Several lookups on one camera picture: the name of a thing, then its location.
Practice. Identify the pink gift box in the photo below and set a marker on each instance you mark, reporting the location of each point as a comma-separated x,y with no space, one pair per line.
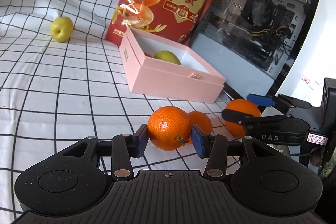
193,80

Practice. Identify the white black grid tablecloth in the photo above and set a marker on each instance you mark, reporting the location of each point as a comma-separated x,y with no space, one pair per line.
54,94

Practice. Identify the large orange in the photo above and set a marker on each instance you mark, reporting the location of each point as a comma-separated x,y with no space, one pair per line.
244,106

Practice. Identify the glass panel computer case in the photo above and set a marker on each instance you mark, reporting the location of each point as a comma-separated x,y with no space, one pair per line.
253,44

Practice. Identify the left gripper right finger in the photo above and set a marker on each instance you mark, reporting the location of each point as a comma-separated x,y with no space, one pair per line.
213,148

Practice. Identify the green pear in box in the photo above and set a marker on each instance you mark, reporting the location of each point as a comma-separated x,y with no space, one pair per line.
168,57

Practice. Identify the yellow-green apple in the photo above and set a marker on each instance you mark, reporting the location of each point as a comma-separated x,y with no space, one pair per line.
61,29

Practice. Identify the small mandarin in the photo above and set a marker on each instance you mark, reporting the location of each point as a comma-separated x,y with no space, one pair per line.
169,128
202,121

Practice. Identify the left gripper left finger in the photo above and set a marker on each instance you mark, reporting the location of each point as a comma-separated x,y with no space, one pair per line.
125,147

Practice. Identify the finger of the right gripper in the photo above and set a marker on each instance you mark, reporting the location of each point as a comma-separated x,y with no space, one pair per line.
261,100
236,117

